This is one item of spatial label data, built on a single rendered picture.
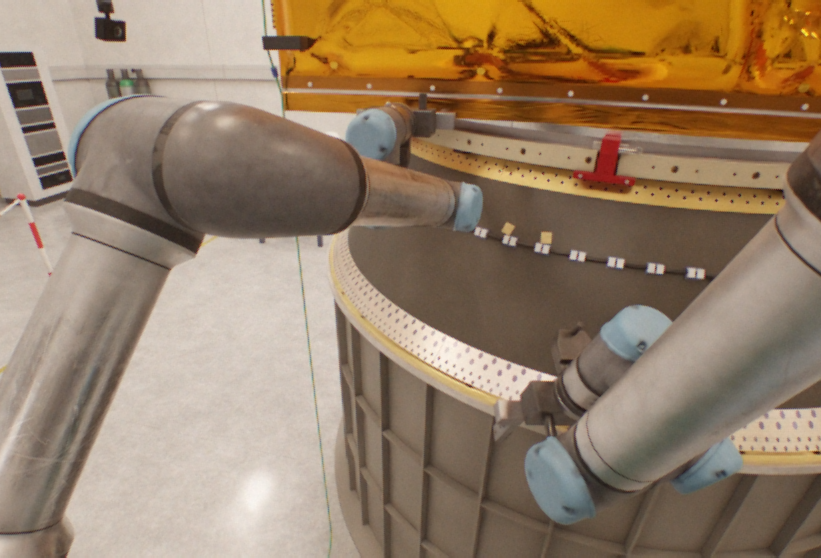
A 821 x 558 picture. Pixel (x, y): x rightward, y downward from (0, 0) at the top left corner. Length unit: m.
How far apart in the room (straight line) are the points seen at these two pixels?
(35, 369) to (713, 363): 0.48
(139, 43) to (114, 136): 8.33
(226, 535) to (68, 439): 1.92
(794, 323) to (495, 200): 0.92
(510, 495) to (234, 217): 1.12
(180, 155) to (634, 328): 0.47
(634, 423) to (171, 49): 8.27
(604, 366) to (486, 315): 0.58
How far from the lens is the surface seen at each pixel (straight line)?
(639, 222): 1.09
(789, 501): 1.45
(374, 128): 0.70
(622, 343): 0.53
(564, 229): 1.08
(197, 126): 0.38
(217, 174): 0.36
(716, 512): 1.36
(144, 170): 0.41
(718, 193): 1.15
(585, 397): 0.62
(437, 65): 1.09
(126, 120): 0.45
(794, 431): 1.25
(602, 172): 1.04
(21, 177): 7.77
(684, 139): 1.10
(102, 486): 2.78
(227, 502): 2.46
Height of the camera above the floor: 1.89
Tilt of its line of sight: 27 degrees down
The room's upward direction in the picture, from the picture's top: 1 degrees clockwise
